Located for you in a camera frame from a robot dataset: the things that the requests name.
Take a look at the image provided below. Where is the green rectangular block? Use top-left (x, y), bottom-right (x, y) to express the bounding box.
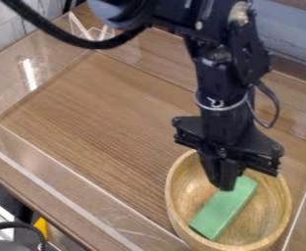
top-left (189, 176), bottom-right (259, 241)

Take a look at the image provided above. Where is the yellow black device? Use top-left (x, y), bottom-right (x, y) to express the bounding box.
top-left (14, 219), bottom-right (62, 251)

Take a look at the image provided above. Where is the brown wooden bowl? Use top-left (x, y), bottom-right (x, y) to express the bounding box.
top-left (165, 150), bottom-right (292, 251)

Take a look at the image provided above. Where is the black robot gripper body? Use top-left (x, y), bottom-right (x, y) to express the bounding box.
top-left (172, 97), bottom-right (284, 177)

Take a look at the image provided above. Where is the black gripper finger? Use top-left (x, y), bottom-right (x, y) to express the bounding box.
top-left (220, 159), bottom-right (243, 191)
top-left (200, 151), bottom-right (221, 188)

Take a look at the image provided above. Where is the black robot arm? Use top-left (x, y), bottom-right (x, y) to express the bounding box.
top-left (0, 0), bottom-right (284, 191)

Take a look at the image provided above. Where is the black cable lower left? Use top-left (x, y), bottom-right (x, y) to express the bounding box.
top-left (0, 221), bottom-right (51, 251)

